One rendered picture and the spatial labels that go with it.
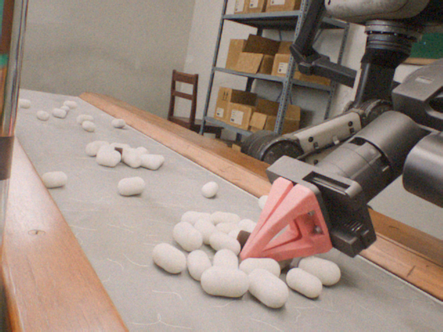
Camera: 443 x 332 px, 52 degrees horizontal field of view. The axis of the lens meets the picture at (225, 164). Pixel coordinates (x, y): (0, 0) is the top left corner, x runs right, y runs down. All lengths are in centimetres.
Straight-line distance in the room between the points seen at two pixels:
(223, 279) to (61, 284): 12
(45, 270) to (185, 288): 11
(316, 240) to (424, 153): 12
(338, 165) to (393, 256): 14
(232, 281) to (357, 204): 12
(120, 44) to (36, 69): 93
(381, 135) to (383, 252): 14
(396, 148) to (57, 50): 486
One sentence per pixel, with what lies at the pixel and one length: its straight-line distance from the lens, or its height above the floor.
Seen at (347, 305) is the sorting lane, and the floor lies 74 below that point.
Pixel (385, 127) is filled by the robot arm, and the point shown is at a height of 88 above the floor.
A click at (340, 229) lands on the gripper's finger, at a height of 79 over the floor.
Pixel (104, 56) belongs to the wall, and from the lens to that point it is 528.
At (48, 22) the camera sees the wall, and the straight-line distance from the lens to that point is 516.
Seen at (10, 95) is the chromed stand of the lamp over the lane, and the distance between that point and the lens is 24.
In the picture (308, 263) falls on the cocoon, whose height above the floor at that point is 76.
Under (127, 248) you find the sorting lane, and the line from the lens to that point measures 41.
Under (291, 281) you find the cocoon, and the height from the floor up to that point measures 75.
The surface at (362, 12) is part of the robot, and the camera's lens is 120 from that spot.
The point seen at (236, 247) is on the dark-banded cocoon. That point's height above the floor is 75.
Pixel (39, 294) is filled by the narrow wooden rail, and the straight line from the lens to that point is 28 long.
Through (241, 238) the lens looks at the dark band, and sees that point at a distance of 43.
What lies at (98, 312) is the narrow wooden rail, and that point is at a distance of 26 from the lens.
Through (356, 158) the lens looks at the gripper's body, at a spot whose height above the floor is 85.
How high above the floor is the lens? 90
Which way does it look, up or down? 10 degrees down
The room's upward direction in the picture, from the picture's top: 11 degrees clockwise
